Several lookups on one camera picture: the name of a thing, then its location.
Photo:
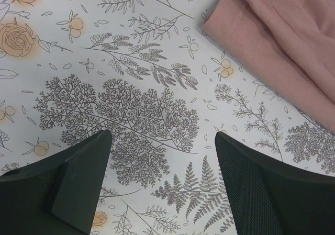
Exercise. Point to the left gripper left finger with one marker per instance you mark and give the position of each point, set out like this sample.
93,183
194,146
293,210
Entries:
58,194

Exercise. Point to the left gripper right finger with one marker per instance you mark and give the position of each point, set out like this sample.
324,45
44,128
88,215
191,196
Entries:
268,196

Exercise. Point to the pink printed t-shirt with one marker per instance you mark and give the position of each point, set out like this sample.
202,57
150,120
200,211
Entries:
288,44

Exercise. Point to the floral table mat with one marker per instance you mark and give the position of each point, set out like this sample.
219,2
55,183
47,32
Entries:
144,70

